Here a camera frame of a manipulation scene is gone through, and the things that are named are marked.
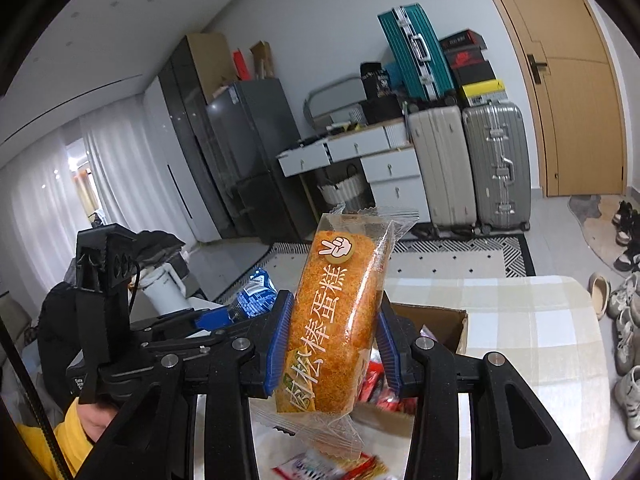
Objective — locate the black white patterned rug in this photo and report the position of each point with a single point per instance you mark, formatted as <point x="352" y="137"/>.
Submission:
<point x="450" y="260"/>

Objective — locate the oval mirror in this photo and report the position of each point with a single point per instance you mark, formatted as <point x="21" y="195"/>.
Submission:
<point x="335" y="100"/>

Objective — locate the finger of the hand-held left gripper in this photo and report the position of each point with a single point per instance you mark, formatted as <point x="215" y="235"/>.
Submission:
<point x="215" y="319"/>
<point x="195" y="345"/>

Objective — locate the blue cookie packet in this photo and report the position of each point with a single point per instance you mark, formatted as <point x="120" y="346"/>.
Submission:
<point x="255" y="295"/>

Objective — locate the orange cake roll packet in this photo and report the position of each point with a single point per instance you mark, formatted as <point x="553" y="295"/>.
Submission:
<point x="330" y="320"/>

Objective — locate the dark glass cabinet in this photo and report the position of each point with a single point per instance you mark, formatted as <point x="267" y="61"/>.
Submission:
<point x="190" y="125"/>

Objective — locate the teal suitcase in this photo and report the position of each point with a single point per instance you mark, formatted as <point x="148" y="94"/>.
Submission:
<point x="410" y="45"/>

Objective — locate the beige checked tablecloth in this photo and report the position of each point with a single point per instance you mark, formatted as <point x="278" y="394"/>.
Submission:
<point x="525" y="340"/>

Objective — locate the beige suitcase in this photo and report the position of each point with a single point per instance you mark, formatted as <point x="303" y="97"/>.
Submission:
<point x="440" y="170"/>

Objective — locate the red white snack packet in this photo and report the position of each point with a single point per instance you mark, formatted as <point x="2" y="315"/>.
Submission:
<point x="320" y="467"/>

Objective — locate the yellow shoe box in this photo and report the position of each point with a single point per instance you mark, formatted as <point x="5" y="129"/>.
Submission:
<point x="482" y="92"/>

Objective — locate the row of shoes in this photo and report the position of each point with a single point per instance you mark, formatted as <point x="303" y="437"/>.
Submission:
<point x="625" y="310"/>

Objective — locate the silver suitcase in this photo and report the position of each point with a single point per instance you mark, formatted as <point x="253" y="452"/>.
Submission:
<point x="495" y="170"/>

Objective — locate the white ribbed basket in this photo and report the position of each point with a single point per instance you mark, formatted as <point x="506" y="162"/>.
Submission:
<point x="345" y="190"/>

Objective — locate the tall cardboard box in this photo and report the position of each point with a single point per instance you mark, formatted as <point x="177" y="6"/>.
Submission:
<point x="210" y="65"/>

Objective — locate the small brown cardboard box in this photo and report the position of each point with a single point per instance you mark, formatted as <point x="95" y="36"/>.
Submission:
<point x="262" y="60"/>

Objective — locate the grey refrigerator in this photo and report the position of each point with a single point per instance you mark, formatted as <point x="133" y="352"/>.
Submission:
<point x="255" y="150"/>

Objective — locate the white curtain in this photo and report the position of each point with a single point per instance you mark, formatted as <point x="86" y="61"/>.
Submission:
<point x="115" y="175"/>

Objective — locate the dark cloth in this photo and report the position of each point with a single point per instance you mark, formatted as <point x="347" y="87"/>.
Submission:
<point x="160" y="247"/>

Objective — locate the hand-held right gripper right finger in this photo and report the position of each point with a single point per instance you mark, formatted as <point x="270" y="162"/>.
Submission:
<point x="390" y="355"/>

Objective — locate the white desk with drawers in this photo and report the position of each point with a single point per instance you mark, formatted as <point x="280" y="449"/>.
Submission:
<point x="385" y="165"/>

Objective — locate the wooden door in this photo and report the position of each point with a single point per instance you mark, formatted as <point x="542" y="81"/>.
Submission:
<point x="565" y="110"/>

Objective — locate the red black shoe box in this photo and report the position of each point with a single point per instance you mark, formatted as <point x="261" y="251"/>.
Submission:
<point x="465" y="57"/>

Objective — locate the black printed bag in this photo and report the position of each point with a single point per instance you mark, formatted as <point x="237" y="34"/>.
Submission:
<point x="377" y="80"/>

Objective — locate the person's left hand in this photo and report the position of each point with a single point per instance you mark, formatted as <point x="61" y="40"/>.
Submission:
<point x="97" y="417"/>

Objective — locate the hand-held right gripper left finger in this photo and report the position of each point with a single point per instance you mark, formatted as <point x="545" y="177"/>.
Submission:
<point x="277" y="350"/>

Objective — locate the beige grey door mat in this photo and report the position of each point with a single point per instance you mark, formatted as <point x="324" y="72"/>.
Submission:
<point x="595" y="230"/>

